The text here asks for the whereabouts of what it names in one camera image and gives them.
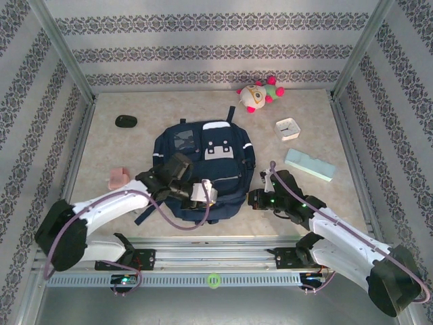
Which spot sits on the aluminium frame post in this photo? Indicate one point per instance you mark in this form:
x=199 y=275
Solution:
x=362 y=47
x=63 y=47

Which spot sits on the white square clock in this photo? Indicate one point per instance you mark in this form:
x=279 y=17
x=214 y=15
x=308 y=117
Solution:
x=287 y=130

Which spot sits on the perforated metal rail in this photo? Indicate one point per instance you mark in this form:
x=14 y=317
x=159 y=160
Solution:
x=169 y=280

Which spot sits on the small circuit board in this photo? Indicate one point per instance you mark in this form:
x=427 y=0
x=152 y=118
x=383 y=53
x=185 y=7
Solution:
x=123 y=280
x=309 y=279

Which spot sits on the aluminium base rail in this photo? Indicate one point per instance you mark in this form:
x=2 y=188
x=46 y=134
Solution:
x=220 y=259

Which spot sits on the light blue pencil case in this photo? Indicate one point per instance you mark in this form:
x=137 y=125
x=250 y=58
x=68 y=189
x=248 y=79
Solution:
x=308 y=164

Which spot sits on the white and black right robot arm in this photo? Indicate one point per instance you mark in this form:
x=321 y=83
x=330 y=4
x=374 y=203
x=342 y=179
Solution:
x=341 y=237

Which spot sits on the navy blue backpack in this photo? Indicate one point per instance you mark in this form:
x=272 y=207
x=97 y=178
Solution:
x=216 y=169

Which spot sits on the pink soft object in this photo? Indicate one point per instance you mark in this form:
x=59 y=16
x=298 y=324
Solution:
x=118 y=177

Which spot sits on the white plush toy pink limbs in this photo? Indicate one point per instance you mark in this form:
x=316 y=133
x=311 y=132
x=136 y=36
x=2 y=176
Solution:
x=253 y=98

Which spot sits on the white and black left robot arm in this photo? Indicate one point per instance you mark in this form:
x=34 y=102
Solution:
x=108 y=206

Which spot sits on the black computer mouse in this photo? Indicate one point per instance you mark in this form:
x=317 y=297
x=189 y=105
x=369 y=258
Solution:
x=126 y=121

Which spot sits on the aluminium side rail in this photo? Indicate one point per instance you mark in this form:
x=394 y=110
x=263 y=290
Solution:
x=80 y=135
x=345 y=135

